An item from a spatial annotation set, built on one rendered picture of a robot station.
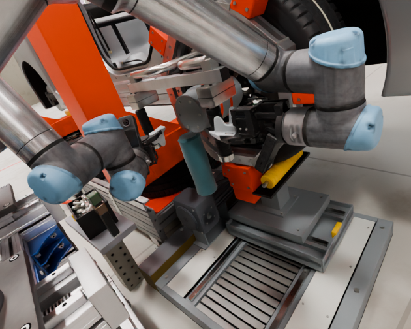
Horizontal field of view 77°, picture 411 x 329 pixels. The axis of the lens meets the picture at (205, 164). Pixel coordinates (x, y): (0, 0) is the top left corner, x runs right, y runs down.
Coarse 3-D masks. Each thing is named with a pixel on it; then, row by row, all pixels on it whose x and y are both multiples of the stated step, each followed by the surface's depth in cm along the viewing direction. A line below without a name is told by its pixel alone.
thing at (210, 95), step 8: (232, 80) 65; (200, 88) 62; (208, 88) 60; (216, 88) 61; (224, 88) 63; (232, 88) 65; (200, 96) 63; (208, 96) 61; (216, 96) 61; (224, 96) 63; (232, 96) 66; (200, 104) 65; (208, 104) 63; (216, 104) 62
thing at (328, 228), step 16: (336, 208) 125; (352, 208) 122; (240, 224) 136; (320, 224) 120; (336, 224) 113; (256, 240) 125; (272, 240) 117; (288, 240) 117; (320, 240) 108; (336, 240) 110; (288, 256) 115; (304, 256) 108; (320, 256) 106
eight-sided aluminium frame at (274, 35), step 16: (224, 0) 70; (240, 16) 69; (256, 16) 70; (272, 32) 70; (176, 48) 92; (288, 48) 67; (176, 96) 106; (288, 96) 72; (208, 144) 108; (240, 160) 100; (256, 160) 93
